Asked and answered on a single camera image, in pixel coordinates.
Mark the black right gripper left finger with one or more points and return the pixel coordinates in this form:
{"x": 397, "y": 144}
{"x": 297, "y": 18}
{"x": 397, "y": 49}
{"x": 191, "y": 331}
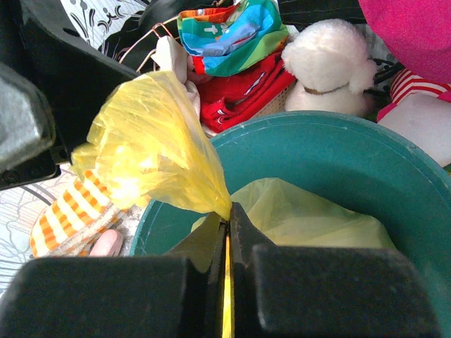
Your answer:
{"x": 178, "y": 294}

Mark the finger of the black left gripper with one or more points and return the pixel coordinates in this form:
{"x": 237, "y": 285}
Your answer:
{"x": 63, "y": 40}

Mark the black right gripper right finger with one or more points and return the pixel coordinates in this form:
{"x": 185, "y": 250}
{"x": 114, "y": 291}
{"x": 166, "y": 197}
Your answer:
{"x": 304, "y": 291}

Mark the yellow trash bag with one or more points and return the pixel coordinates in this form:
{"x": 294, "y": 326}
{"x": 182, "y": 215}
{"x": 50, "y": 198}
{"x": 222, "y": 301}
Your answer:
{"x": 147, "y": 140}

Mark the cream tote bag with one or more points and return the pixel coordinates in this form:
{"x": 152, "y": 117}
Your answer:
{"x": 159, "y": 49}

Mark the teal trash bin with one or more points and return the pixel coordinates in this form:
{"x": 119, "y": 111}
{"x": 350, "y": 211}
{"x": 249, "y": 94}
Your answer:
{"x": 352, "y": 162}

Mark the black round hat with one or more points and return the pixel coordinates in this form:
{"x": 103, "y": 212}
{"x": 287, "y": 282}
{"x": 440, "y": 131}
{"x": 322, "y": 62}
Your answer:
{"x": 142, "y": 30}

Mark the orange checked towel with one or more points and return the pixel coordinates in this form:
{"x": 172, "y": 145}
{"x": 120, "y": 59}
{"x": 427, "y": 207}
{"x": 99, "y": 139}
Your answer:
{"x": 75, "y": 221}

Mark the red cloth in basket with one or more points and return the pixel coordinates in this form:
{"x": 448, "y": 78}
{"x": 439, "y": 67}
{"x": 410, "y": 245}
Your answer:
{"x": 228, "y": 101}

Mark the colourful striped cloth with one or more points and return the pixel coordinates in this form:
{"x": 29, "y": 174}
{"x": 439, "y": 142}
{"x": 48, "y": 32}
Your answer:
{"x": 226, "y": 41}

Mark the pink white plush doll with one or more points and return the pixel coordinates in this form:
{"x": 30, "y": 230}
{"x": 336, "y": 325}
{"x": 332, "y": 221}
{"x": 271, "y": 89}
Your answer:
{"x": 420, "y": 112}

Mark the white fluffy plush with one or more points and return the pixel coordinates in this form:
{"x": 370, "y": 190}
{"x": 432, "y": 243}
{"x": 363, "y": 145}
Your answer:
{"x": 331, "y": 64}

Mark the magenta knit hat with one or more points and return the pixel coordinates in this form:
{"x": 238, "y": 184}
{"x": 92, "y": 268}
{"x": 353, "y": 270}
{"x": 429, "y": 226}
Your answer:
{"x": 416, "y": 32}

